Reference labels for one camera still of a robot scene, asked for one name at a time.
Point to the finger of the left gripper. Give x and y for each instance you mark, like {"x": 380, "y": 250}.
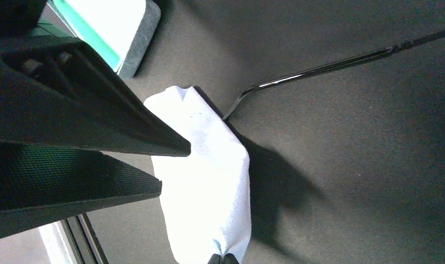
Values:
{"x": 42, "y": 185}

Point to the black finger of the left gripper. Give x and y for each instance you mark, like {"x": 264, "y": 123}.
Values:
{"x": 57, "y": 91}

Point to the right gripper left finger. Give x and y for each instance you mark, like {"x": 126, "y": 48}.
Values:
{"x": 216, "y": 259}

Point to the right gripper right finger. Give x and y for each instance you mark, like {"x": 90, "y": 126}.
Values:
{"x": 230, "y": 259}

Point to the blue-grey glasses case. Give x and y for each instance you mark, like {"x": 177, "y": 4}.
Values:
{"x": 120, "y": 31}

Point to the black sunglasses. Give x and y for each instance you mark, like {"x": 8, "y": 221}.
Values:
{"x": 337, "y": 65}

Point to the white slotted cable duct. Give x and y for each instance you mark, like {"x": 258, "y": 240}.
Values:
{"x": 58, "y": 248}

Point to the black front frame rail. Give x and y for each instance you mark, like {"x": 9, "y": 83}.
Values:
{"x": 83, "y": 240}

